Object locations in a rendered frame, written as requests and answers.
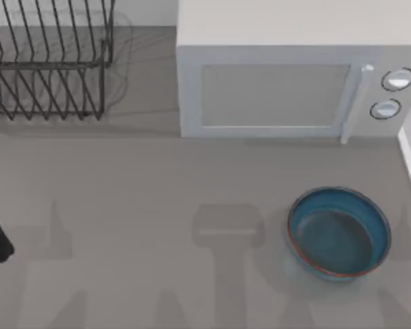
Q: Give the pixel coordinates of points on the microwave oven door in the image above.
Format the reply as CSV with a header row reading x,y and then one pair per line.
x,y
274,96

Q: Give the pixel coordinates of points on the pale microwave oven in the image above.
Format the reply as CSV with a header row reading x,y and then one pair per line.
x,y
260,31

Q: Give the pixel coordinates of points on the blue bowl with red rim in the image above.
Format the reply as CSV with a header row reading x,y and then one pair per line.
x,y
339,236

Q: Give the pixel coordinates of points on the small microwave knob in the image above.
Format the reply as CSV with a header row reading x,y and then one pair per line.
x,y
385,108

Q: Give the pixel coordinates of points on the large microwave knob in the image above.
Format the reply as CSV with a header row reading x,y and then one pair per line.
x,y
398,79

